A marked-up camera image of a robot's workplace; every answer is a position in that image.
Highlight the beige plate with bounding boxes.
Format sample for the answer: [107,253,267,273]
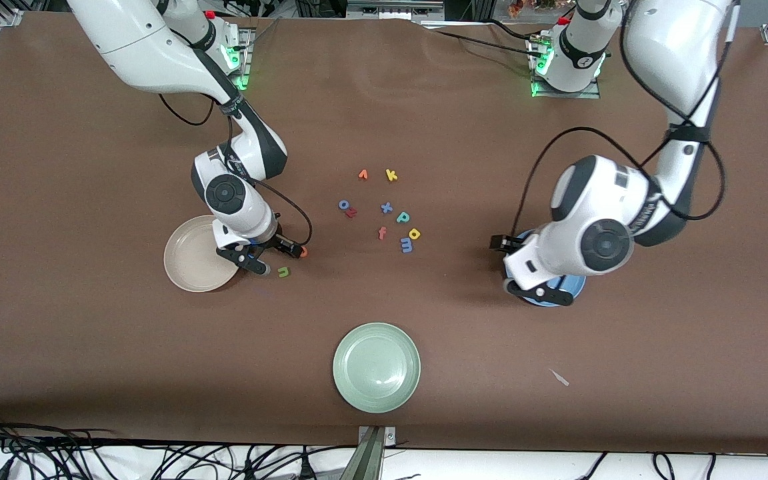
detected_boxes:
[163,215,241,293]

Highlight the blue plate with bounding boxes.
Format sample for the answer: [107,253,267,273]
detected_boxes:
[505,229,587,308]

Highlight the green plate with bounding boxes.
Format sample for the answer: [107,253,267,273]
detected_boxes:
[332,323,421,414]

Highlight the brown table cover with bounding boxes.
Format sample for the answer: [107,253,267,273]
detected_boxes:
[0,12,768,455]

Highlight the orange dried plant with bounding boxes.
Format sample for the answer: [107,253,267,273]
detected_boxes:
[505,0,578,17]

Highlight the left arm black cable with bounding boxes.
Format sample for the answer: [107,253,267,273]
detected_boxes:
[514,0,738,234]

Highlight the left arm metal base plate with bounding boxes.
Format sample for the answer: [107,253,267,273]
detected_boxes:
[531,37,601,99]

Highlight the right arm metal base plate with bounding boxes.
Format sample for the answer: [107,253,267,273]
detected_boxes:
[224,27,252,91]

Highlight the black base supply cable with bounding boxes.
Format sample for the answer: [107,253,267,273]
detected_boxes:
[424,19,548,59]

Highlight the metal table edge bracket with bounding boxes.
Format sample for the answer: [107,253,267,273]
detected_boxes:
[356,425,397,480]

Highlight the grey metal frame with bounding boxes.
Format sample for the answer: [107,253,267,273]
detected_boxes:
[346,0,446,21]

